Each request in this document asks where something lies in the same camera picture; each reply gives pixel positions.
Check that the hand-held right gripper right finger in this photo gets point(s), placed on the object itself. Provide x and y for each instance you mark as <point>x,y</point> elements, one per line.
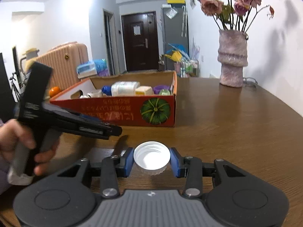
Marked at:
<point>175,162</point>

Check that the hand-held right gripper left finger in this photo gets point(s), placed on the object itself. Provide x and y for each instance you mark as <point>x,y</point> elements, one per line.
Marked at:
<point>129,162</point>

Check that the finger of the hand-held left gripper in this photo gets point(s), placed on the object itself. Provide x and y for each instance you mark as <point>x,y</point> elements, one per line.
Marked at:
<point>101,129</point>

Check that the red cardboard box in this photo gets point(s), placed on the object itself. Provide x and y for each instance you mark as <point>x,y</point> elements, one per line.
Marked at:
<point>113,113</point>

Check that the white ribbed bottle cap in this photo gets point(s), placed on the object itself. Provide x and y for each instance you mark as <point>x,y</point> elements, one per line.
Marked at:
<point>151,157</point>

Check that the small white bottle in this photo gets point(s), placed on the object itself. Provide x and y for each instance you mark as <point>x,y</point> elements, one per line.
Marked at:
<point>95,93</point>

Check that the blue plastic cap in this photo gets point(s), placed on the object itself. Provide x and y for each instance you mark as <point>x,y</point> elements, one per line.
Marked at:
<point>106,90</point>

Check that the clear plastic bottle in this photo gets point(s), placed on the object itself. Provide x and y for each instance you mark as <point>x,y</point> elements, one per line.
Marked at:
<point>124,88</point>

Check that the beige soap bar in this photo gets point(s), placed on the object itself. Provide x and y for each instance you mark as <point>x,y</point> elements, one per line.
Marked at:
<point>143,91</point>

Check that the green translucent plastic container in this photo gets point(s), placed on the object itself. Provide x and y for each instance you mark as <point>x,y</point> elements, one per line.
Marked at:
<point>165,92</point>

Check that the person's left hand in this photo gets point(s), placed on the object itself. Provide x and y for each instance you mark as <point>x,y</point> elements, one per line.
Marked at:
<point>14,134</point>

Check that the black tripod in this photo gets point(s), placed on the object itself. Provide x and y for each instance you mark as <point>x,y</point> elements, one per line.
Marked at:
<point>16,87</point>

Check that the orange fruit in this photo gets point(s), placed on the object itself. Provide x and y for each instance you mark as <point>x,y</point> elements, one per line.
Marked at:
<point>55,91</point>

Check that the pink ribbed suitcase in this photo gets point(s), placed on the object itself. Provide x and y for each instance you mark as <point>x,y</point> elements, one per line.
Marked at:
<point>66,66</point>

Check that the blue tissue pack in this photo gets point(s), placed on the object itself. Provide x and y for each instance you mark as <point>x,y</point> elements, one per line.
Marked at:
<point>86,69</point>

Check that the purple tissue pack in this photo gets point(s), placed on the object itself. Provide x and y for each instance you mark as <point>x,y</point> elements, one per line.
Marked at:
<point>102,67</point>

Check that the purple plastic lid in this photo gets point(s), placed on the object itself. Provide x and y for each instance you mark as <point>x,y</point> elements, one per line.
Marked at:
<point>157,88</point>

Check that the grey interior door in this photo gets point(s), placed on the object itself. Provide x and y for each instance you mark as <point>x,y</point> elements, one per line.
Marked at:
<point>110,45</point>

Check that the dark brown entrance door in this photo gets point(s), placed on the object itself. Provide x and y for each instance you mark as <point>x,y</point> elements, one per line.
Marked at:
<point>139,47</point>

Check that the pink plastic pot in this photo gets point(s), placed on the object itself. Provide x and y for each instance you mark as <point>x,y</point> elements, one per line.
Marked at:
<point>177,69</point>

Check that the group of small bottles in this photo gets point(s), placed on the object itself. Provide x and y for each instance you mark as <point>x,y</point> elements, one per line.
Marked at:
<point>189,69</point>

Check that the yellow and blue bags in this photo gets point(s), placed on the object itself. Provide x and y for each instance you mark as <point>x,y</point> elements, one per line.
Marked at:
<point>176,54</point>

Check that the purple decoration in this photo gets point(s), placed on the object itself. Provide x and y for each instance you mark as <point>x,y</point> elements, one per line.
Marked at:
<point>195,49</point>

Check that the grey refrigerator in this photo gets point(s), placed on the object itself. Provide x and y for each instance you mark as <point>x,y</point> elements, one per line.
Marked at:
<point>172,33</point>

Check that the pink ribbed ceramic vase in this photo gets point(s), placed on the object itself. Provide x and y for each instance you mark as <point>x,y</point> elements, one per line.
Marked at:
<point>233,56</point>

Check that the white folded umbrella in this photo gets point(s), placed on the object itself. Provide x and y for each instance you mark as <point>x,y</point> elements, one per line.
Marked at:
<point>184,21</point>

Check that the clear plastic bag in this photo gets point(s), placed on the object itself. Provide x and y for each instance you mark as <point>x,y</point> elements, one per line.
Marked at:
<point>171,12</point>

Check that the yellow box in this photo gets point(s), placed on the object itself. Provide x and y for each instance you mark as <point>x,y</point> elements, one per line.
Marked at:
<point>175,1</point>

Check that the dried pink rose bouquet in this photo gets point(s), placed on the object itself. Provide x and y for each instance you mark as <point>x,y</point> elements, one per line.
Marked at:
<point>211,4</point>

